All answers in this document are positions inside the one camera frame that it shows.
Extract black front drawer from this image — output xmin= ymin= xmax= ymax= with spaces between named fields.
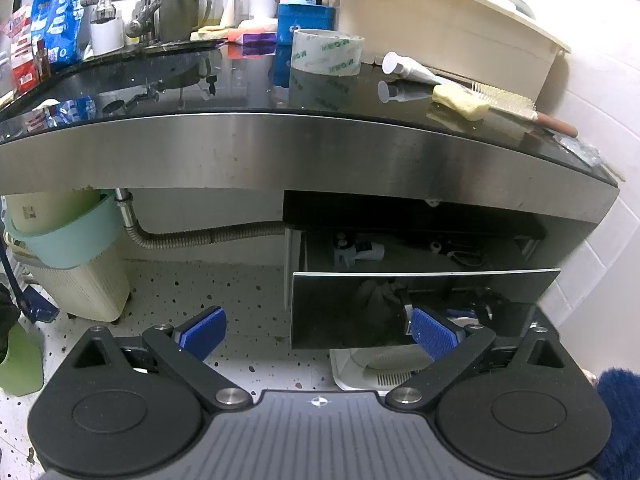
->
xmin=284 ymin=230 xmax=560 ymax=350

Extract clear packing tape roll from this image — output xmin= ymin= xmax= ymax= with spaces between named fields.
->
xmin=291 ymin=29 xmax=364 ymax=77

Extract white floor scale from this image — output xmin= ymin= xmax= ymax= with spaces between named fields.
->
xmin=330 ymin=344 xmax=433 ymax=396

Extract cream wicker bin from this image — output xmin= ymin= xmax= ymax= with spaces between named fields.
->
xmin=3 ymin=231 xmax=131 ymax=322

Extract mint green basin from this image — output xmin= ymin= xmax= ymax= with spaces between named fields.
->
xmin=4 ymin=192 xmax=124 ymax=269

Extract blue fuzzy right sleeve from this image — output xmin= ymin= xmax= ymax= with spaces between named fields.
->
xmin=596 ymin=368 xmax=640 ymax=480

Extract yellow sponge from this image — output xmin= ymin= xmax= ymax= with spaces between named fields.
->
xmin=432 ymin=84 xmax=490 ymax=122

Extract clear plastic wrapper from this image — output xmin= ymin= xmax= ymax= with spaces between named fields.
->
xmin=554 ymin=133 xmax=626 ymax=182

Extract white cream tube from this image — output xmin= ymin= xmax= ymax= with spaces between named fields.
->
xmin=382 ymin=51 xmax=444 ymax=86

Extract purple box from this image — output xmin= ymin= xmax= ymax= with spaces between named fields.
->
xmin=239 ymin=32 xmax=277 ymax=48

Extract beige plastic basin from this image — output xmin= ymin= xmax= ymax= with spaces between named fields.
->
xmin=329 ymin=0 xmax=570 ymax=100

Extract white cup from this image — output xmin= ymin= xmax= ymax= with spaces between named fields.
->
xmin=90 ymin=15 xmax=125 ymax=56

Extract olive green mug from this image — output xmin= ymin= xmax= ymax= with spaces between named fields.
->
xmin=158 ymin=0 xmax=212 ymax=42

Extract blue tin box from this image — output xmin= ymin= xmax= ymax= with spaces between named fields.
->
xmin=277 ymin=3 xmax=335 ymax=46

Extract chrome faucet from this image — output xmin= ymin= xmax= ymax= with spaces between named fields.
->
xmin=80 ymin=0 xmax=162 ymax=44

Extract red packet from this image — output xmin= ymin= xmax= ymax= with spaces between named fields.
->
xmin=2 ymin=4 xmax=39 ymax=96

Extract blue snack bag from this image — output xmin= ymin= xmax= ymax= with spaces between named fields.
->
xmin=30 ymin=0 xmax=84 ymax=70

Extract flexible metal drain hose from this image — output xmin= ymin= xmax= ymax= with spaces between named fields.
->
xmin=114 ymin=187 xmax=288 ymax=252

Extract wooden handle hairbrush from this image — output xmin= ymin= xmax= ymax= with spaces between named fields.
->
xmin=471 ymin=81 xmax=578 ymax=138

